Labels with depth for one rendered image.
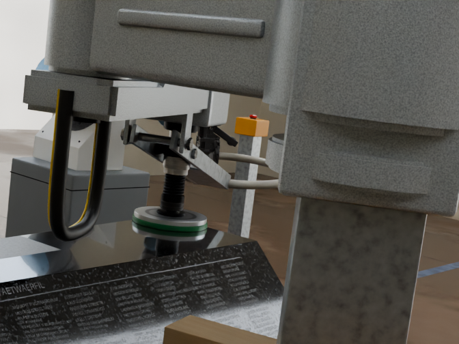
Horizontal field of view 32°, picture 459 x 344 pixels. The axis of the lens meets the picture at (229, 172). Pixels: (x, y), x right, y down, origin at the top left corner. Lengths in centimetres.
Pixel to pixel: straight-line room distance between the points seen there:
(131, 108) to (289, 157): 57
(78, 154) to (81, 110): 156
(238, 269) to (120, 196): 117
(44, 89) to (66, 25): 13
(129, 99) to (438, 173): 70
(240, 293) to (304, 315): 86
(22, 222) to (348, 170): 231
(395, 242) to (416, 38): 31
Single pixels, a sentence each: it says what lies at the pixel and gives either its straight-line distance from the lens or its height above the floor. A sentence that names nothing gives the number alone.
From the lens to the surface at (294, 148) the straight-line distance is 116.
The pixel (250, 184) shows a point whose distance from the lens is 274.
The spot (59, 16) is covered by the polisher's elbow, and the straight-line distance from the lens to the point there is 164.
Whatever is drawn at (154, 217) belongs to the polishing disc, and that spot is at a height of 88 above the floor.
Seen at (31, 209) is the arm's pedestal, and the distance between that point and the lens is 327.
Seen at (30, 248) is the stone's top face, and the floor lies 85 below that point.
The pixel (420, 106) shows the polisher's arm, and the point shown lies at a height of 130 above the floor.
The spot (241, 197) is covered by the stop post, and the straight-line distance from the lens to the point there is 391.
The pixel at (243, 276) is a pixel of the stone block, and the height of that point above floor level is 78.
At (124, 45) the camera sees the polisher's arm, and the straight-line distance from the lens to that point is 150.
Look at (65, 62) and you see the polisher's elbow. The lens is 162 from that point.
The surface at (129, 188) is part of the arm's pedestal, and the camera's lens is 325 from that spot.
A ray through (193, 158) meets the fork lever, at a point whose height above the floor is 106.
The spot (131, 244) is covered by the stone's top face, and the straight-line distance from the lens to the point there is 206.
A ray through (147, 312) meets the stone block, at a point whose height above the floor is 76.
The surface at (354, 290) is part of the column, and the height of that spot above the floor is 102.
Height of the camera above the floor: 133
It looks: 8 degrees down
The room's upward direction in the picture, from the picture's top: 7 degrees clockwise
